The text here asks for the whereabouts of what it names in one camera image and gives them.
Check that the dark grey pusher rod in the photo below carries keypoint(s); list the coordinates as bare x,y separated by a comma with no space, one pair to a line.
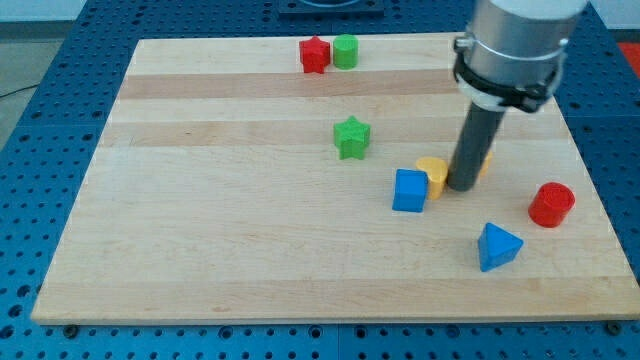
474,142

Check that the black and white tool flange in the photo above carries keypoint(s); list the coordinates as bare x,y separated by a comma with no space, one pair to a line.
496,97

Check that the blue triangle block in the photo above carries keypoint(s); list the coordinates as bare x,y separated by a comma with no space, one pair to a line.
497,247

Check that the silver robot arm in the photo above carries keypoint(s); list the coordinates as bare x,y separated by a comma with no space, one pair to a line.
511,55

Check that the blue cube block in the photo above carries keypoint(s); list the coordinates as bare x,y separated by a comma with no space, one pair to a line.
410,190

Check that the yellow block behind rod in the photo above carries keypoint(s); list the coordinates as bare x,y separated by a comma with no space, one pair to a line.
486,164

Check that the yellow heart block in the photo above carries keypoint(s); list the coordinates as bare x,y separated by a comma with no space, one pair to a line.
437,172

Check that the red cylinder block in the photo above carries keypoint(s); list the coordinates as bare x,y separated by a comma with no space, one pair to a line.
551,204

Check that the green star block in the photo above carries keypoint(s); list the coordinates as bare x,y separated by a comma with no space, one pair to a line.
351,138

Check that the green cylinder block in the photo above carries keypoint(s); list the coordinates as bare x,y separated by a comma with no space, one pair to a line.
345,51

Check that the red star block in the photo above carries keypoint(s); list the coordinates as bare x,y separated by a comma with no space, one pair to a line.
314,55

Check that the wooden board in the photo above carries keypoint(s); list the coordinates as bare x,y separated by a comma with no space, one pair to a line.
216,196

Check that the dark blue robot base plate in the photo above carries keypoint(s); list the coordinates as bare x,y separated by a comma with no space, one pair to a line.
295,8

